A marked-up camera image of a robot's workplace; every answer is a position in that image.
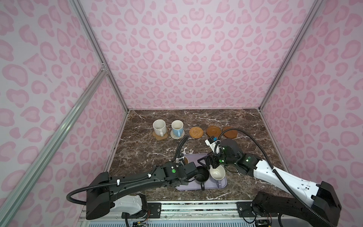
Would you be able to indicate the black mug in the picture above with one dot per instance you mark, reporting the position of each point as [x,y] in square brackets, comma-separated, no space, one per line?
[202,176]

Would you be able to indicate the white multicolour woven coaster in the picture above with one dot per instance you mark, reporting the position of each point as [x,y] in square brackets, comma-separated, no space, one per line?
[175,137]

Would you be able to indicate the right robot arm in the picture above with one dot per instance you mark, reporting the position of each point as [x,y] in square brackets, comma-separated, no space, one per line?
[316,203]

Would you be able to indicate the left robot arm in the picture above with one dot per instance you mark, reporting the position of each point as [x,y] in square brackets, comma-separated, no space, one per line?
[105,190]

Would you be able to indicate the white speckled mug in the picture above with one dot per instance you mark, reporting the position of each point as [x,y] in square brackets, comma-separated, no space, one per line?
[159,127]

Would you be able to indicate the light blue mug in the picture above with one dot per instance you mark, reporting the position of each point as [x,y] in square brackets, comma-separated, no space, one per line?
[177,127]

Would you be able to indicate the rattan woven round coaster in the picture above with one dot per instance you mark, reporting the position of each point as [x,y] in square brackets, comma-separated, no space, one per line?
[196,132]

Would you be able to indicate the aluminium front rail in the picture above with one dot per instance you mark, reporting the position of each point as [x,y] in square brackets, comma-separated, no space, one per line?
[196,214]

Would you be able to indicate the brown wooden round coaster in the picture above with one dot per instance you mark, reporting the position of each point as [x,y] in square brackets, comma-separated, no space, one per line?
[213,131]

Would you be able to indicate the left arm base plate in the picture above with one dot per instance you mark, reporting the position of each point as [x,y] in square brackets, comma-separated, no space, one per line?
[151,210]

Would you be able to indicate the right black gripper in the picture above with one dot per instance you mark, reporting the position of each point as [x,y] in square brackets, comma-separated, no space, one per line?
[211,156]

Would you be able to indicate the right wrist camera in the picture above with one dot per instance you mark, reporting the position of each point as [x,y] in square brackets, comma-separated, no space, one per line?
[211,142]

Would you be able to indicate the aluminium diagonal frame strut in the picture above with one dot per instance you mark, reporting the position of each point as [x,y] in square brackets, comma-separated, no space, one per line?
[32,175]

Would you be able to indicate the beige yellow mug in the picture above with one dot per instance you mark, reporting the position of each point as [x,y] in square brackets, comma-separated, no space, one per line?
[185,160]

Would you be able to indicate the cork paw-shaped coaster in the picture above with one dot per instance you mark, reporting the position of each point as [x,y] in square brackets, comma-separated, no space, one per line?
[159,138]

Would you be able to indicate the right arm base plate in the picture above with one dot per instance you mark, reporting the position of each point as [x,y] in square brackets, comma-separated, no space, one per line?
[246,212]

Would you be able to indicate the white lavender mug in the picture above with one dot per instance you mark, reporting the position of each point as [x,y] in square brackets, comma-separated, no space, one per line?
[218,176]

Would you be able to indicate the lavender plastic tray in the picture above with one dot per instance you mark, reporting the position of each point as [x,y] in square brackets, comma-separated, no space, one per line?
[195,185]

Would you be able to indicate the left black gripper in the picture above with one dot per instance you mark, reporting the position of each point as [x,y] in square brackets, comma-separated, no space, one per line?
[185,182]

